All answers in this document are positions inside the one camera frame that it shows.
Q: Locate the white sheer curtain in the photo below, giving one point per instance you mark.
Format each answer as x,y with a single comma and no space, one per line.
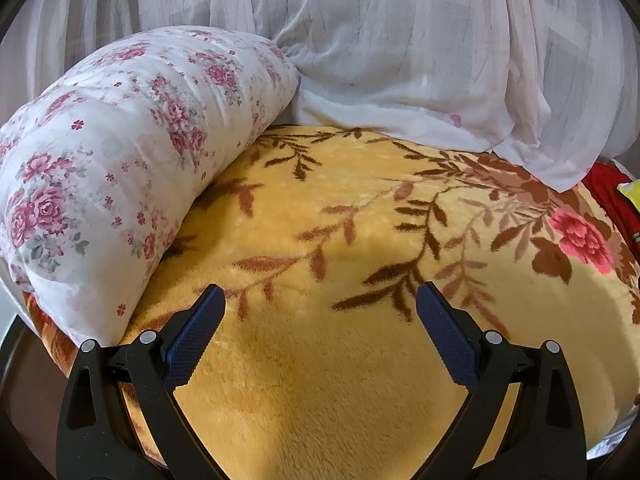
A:
375,35

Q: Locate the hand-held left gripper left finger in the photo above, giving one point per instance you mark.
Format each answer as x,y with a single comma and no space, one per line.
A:
195,341

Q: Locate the floral white bolster pillow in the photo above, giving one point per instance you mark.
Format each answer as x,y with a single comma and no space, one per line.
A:
125,135

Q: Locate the yellow printed cushion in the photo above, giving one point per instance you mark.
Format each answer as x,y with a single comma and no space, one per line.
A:
631,196

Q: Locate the yellow floral plush blanket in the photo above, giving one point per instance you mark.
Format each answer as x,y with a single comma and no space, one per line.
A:
325,390

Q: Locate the red cloth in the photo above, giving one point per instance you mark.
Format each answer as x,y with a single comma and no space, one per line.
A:
610,186

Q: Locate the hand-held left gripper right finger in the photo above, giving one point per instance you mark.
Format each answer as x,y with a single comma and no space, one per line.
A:
446,341

